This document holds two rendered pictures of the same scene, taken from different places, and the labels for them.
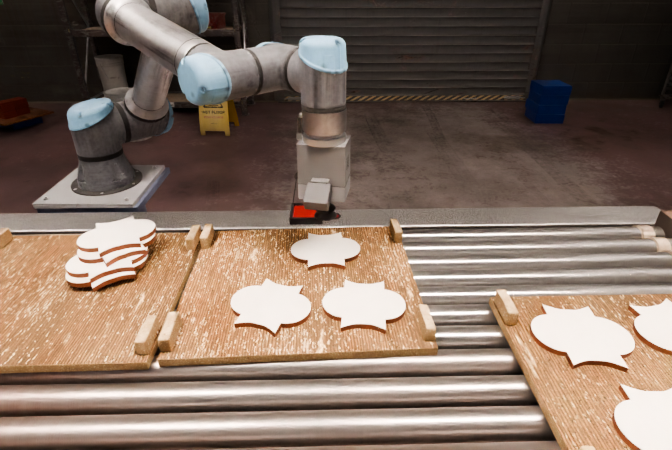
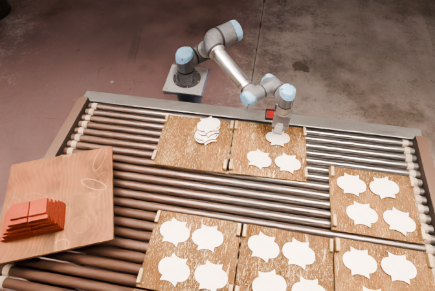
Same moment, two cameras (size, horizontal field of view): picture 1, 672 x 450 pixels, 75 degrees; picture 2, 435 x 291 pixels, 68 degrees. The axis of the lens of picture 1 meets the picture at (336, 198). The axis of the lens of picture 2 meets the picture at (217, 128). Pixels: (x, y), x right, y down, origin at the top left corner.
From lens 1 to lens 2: 1.09 m
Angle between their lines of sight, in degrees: 27
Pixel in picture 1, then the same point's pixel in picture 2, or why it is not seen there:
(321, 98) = (284, 106)
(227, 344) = (246, 171)
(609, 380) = (351, 198)
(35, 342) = (194, 161)
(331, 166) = (284, 121)
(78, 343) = (206, 163)
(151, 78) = not seen: hidden behind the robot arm
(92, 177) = (183, 80)
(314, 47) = (285, 94)
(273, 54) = (270, 86)
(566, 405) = (336, 203)
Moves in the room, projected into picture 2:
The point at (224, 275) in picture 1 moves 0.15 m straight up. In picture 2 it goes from (243, 144) to (245, 127)
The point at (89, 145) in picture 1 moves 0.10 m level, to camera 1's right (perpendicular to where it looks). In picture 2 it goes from (184, 69) to (199, 71)
